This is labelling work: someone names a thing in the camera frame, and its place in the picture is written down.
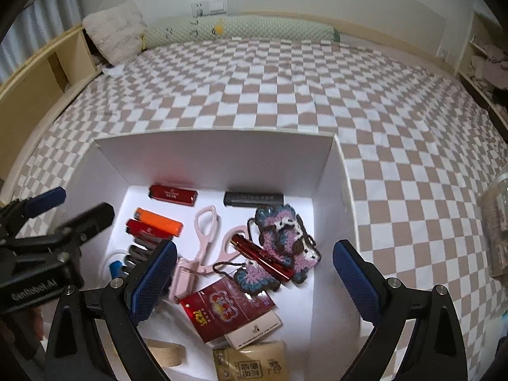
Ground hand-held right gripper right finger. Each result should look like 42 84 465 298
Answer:
332 239 469 381

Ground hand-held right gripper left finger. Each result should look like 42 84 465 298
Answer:
43 239 178 381

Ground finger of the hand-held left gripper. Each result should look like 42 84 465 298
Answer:
45 202 116 251
0 186 67 231

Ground plain red lighter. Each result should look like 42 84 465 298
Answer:
126 219 175 247

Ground orange lighter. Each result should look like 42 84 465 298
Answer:
134 207 184 237

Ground red cigarette pack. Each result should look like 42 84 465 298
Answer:
179 276 276 344

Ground beige tape roll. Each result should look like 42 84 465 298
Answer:
143 338 187 370

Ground slim metallic red lighter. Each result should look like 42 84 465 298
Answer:
231 234 296 288

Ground white card box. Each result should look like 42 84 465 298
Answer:
224 311 283 348

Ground kraft paper packet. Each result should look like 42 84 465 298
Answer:
212 341 288 381

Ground dark grey lighter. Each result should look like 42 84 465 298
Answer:
223 191 285 208

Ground white shoe box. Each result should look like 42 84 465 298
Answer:
63 131 360 381

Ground person's left forearm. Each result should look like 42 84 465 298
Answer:
0 305 44 362

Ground black hair claw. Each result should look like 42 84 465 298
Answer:
125 238 159 266

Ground pink scissors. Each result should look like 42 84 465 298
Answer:
169 205 249 306

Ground purple crocheted pouch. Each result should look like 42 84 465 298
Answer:
214 205 320 296

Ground red lighter with white print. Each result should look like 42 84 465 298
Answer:
149 184 198 207

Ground wooden bedside shelf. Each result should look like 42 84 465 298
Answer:
0 24 106 191

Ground clear plastic storage bin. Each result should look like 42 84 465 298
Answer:
476 167 508 280

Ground white fluffy pillow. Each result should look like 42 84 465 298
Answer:
82 2 145 66

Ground grey curtain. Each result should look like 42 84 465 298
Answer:
0 0 82 84

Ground checkered bed sheet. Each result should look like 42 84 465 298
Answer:
8 36 508 381

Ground black bag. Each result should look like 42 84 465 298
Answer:
492 87 508 120

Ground green long bolster pillow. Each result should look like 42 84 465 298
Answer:
141 13 342 50

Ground pile of pink clothes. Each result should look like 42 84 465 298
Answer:
470 45 508 88

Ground wooden wardrobe shelf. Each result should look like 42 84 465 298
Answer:
456 10 508 136

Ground wooden bed rail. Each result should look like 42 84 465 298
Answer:
226 10 461 76

